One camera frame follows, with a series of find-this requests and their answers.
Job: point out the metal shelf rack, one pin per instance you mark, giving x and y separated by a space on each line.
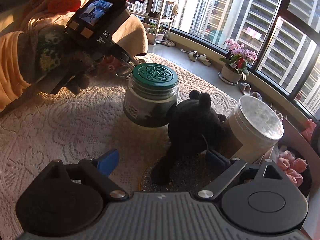
160 21

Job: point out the pink orchid flower pot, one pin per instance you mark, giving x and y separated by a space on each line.
236 61

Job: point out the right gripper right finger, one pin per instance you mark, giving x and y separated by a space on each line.
232 172

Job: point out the dark gloved left hand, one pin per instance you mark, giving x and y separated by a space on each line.
51 60

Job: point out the glittery round yellow pad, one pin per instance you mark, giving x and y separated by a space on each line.
190 174

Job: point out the white powder plastic jar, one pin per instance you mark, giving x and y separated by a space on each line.
252 130

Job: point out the pink cardboard box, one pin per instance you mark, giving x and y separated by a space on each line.
294 142

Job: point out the pink hair scrunchie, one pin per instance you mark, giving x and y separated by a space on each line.
292 167

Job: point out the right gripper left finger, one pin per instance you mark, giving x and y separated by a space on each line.
95 174

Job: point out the beige cloth pile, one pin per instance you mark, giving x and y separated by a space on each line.
34 16

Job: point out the grey slipper pair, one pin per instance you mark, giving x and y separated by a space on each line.
245 88

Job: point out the orange sleeved forearm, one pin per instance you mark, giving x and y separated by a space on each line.
12 81

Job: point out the grey patterned fabric bundle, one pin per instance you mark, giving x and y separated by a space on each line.
110 64

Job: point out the green lid glass jar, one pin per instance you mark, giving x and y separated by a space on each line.
151 95

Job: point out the white shoe pair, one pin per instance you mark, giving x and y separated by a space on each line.
194 56

